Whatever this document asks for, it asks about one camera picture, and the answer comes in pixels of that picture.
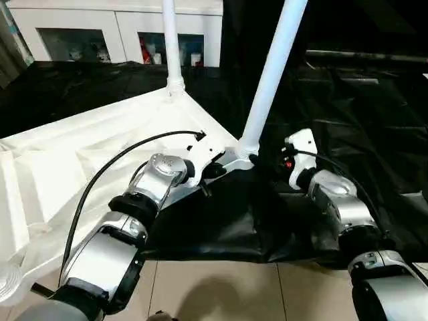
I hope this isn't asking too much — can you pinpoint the white plastic table top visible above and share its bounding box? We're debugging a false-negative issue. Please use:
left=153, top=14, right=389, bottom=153
left=0, top=85, right=258, bottom=307

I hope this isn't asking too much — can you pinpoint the black work mat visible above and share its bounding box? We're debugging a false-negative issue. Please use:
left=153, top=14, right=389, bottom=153
left=0, top=60, right=428, bottom=268

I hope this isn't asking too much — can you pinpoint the white glass door cabinet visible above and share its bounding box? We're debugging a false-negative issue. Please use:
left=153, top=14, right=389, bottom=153
left=6, top=0, right=224, bottom=68

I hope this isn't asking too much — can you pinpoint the grey curtain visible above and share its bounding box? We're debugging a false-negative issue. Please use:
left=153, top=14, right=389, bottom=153
left=0, top=0, right=36, bottom=90

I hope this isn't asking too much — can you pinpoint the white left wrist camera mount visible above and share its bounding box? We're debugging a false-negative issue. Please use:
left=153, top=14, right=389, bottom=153
left=185, top=132, right=227, bottom=188

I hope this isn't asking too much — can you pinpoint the black left wrist camera cable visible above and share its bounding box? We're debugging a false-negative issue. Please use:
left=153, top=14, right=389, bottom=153
left=56, top=129, right=207, bottom=288

